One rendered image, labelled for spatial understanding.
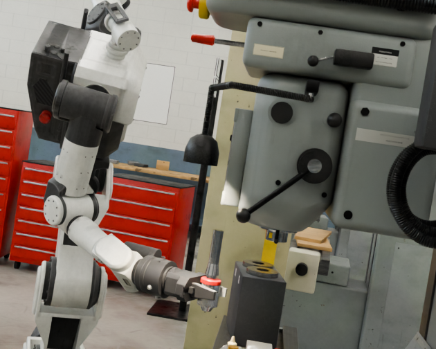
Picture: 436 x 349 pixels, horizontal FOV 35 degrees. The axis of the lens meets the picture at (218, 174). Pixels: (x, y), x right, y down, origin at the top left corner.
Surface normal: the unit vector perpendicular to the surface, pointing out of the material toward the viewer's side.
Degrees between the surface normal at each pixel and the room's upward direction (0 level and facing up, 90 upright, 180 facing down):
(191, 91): 90
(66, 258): 61
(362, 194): 90
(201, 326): 90
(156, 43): 90
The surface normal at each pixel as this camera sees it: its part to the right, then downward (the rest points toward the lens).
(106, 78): 0.18, -0.17
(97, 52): 0.28, -0.76
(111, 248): -0.26, -0.63
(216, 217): -0.09, 0.04
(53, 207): -0.68, 0.03
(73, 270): 0.31, -0.40
